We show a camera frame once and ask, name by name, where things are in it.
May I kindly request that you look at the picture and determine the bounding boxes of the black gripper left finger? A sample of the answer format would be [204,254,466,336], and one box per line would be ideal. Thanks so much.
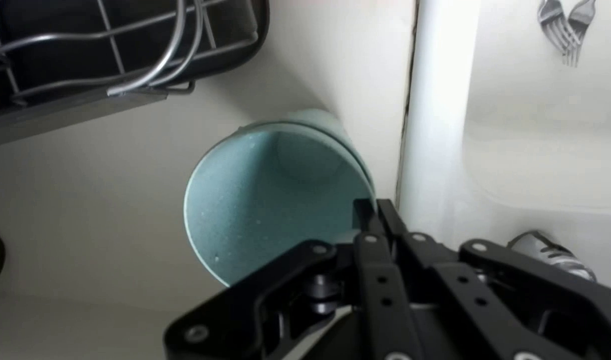
[164,197,422,360]

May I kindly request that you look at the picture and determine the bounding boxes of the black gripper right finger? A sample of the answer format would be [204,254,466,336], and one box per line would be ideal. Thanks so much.
[378,197,611,360]

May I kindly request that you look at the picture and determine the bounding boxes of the teal plastic cup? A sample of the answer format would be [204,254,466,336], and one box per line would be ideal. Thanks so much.
[278,105,364,156]
[182,107,376,290]

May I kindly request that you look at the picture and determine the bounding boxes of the white ceramic sink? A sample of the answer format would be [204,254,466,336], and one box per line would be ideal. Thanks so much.
[394,0,611,296]

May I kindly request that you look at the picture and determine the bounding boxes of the white towel with cutlery print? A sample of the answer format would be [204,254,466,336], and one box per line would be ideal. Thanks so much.
[478,0,611,202]

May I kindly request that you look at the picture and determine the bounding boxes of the wire dish rack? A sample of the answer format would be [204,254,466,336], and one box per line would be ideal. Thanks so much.
[0,0,272,149]

